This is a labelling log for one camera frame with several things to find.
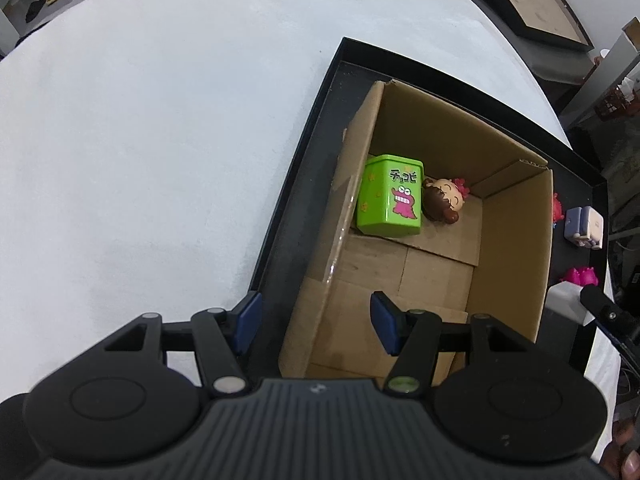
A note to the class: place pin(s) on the person right hand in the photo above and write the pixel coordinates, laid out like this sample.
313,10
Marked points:
617,459

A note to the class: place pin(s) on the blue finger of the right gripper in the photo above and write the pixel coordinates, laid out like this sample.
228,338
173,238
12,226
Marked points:
620,326

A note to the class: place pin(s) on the brown cardboard box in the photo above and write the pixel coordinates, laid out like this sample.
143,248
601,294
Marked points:
495,259

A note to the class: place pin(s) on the green cartoon tin box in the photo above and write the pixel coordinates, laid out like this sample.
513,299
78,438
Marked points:
389,199

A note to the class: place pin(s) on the black tray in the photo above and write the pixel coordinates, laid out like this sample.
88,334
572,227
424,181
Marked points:
296,225

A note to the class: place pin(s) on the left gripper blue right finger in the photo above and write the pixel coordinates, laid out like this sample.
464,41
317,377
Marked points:
412,338

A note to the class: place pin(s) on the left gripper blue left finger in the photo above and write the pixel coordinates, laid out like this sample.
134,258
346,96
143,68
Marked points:
222,339

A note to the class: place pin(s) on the white cube charger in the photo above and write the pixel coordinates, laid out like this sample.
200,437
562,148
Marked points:
564,299

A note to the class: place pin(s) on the red crab keychain toy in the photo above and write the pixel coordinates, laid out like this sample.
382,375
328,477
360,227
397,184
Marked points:
557,210

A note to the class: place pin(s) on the pink dinosaur costume figurine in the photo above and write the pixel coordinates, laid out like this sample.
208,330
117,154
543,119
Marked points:
583,276

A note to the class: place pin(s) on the lilac toaster shaped toy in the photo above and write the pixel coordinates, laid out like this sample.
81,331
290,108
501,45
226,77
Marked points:
584,227

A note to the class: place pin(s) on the red storage basket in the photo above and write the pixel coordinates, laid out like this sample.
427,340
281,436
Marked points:
617,105

